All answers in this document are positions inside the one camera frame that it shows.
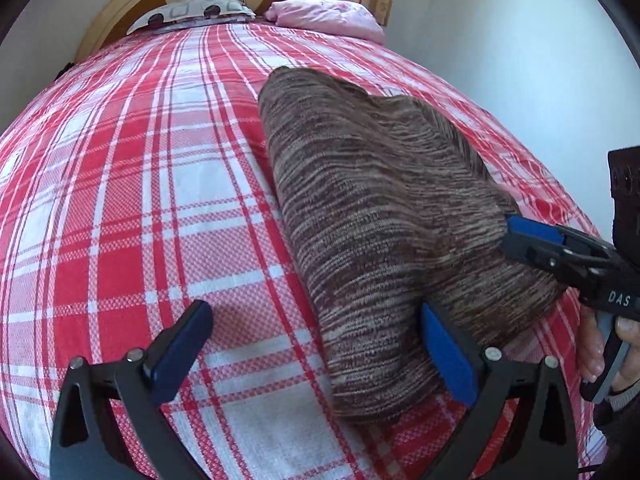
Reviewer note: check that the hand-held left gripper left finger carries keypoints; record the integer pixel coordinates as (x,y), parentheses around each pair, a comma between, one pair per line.
(182,345)

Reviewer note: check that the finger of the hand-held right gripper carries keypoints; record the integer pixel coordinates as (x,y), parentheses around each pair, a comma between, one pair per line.
(537,230)
(540,257)

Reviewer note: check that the person's right hand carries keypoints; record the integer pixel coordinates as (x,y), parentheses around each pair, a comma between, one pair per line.
(590,345)

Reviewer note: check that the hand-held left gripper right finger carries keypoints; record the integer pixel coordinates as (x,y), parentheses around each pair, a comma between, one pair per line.
(447,355)

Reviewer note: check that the small black object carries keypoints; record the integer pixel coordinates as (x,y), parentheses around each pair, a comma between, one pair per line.
(62,69)

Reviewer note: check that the pink pillow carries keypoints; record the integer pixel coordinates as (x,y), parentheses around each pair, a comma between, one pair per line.
(330,17)

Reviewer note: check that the red plaid blanket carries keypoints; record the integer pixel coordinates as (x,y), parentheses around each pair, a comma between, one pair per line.
(140,200)

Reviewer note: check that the person's right forearm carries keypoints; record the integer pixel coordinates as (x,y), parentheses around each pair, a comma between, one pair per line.
(620,425)

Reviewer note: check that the white patterned pillow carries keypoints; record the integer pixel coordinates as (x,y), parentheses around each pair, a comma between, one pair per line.
(195,12)

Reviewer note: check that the brown knitted sweater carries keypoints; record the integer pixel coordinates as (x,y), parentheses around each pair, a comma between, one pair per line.
(390,220)

